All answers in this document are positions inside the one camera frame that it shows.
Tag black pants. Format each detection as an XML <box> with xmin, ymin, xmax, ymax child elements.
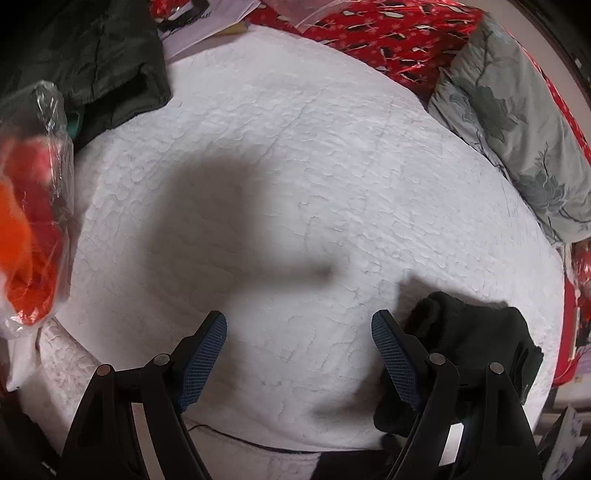
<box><xmin>372</xmin><ymin>291</ymin><xmax>544</xmax><ymax>437</ymax></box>

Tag red bedside cloth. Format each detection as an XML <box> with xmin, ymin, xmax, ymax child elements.
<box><xmin>552</xmin><ymin>278</ymin><xmax>579</xmax><ymax>387</ymax></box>

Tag bagged plush toys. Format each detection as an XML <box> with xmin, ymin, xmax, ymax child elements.
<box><xmin>566</xmin><ymin>239</ymin><xmax>591</xmax><ymax>301</ymax></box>

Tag orange item in plastic bag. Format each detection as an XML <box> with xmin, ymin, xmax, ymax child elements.
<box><xmin>1</xmin><ymin>81</ymin><xmax>74</xmax><ymax>339</ymax></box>

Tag white quilted mattress cover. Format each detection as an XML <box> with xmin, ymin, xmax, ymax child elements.
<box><xmin>10</xmin><ymin>27</ymin><xmax>563</xmax><ymax>479</ymax></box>

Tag grey floral pillow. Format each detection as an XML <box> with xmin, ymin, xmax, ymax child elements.
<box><xmin>428</xmin><ymin>15</ymin><xmax>590</xmax><ymax>244</ymax></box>

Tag dark green jacket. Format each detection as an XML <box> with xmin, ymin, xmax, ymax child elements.
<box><xmin>1</xmin><ymin>1</ymin><xmax>171</xmax><ymax>150</ymax></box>

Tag red patterned quilt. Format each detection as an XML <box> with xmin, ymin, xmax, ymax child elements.
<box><xmin>149</xmin><ymin>1</ymin><xmax>590</xmax><ymax>153</ymax></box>

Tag white paper sheets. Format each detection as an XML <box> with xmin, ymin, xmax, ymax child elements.
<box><xmin>157</xmin><ymin>0</ymin><xmax>260</xmax><ymax>60</ymax></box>

